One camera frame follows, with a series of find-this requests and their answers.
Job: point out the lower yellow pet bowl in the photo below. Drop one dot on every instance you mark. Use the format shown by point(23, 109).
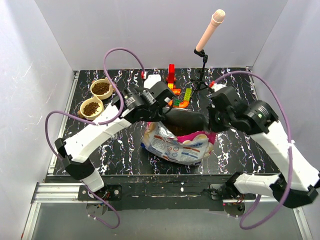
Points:
point(91, 108)

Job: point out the red toy block tower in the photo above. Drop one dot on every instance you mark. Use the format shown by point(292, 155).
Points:
point(170, 79)

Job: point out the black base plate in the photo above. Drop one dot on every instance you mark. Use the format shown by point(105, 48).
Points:
point(166, 191)

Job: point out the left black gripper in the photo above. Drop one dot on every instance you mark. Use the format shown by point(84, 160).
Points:
point(158, 115)

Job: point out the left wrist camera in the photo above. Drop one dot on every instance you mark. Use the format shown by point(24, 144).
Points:
point(158, 88)

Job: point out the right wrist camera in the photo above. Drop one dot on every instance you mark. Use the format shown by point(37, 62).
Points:
point(224, 96)

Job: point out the upper yellow pet bowl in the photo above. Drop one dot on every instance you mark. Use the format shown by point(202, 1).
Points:
point(102, 88)

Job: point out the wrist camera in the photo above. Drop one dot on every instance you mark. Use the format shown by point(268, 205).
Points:
point(224, 96)
point(158, 88)

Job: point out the pink microphone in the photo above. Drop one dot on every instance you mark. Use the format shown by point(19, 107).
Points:
point(217, 18)

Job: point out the aluminium frame rail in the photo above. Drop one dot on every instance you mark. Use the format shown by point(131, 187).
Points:
point(144, 171)

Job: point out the colourful toy block track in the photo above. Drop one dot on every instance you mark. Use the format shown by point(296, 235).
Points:
point(181, 102)

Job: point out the yellow pet bowl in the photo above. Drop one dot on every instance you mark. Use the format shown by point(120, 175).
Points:
point(102, 88)
point(91, 108)

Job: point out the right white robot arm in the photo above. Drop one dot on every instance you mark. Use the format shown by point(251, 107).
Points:
point(298, 180)

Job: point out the black microphone stand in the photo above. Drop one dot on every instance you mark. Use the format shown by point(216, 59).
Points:
point(200, 82)

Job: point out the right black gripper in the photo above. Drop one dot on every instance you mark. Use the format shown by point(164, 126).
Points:
point(214, 127)

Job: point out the pink pet food bag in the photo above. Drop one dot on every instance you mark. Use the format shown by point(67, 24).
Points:
point(183, 137)

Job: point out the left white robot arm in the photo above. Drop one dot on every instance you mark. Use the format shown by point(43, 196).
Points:
point(140, 104)

